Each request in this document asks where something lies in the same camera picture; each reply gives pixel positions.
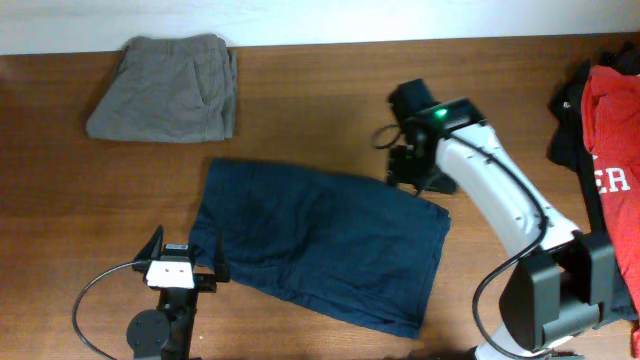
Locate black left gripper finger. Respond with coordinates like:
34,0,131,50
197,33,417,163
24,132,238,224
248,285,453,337
213,234,231,283
135,225,164,261

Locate dark blue shorts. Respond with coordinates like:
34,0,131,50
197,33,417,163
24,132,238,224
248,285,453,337
189,159,451,339

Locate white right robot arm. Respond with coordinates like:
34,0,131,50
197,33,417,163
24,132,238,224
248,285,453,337
385,79,639,360

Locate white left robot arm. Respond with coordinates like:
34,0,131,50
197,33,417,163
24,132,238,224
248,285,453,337
126,226,230,360

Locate black garment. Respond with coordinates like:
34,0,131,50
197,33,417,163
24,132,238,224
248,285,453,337
547,42,640,321

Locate folded grey shorts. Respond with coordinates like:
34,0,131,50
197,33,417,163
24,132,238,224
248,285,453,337
86,34,238,143

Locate red t-shirt white letters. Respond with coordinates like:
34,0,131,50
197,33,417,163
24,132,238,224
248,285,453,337
580,64,640,357

